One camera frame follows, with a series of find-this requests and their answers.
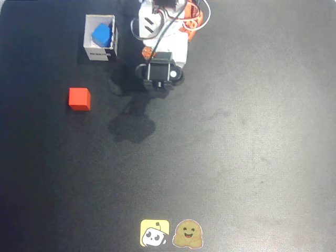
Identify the blue cube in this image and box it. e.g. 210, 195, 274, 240
91, 23, 113, 48

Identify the white cardboard box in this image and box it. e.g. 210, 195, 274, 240
82, 14, 119, 62

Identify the red cube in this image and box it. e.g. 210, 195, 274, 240
68, 87, 92, 111

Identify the black table mat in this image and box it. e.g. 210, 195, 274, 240
0, 0, 336, 252

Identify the yellow robot sticker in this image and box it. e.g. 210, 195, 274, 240
140, 218, 171, 248

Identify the hugging face emoji sticker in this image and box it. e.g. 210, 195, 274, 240
172, 218, 205, 249

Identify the black gripper camera with mount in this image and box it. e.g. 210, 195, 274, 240
134, 51, 185, 92

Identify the black cable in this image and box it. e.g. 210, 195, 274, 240
130, 5, 187, 56

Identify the white cable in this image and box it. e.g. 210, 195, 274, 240
183, 0, 212, 30

